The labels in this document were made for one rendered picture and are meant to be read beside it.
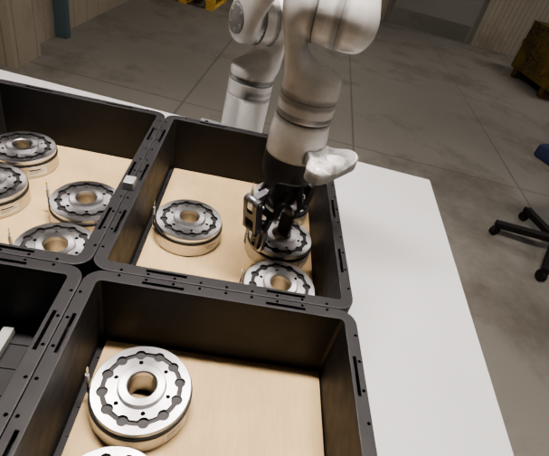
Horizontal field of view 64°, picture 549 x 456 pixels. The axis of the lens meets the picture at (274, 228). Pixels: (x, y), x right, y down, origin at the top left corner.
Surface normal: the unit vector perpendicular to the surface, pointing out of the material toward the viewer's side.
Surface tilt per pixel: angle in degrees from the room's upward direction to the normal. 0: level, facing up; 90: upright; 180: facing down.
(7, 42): 90
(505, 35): 90
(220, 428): 0
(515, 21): 90
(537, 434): 0
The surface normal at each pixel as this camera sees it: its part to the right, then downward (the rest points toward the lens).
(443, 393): 0.21, -0.77
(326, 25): -0.24, 0.68
